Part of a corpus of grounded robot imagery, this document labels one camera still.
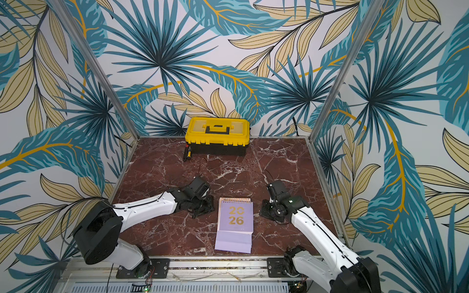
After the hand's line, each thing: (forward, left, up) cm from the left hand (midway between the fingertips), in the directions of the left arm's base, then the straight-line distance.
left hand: (215, 211), depth 83 cm
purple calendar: (-7, -9, +1) cm, 11 cm away
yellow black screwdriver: (+38, +19, -3) cm, 42 cm away
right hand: (-1, -21, +3) cm, 21 cm away
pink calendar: (+5, -9, +1) cm, 10 cm away
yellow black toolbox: (+37, 0, +11) cm, 39 cm away
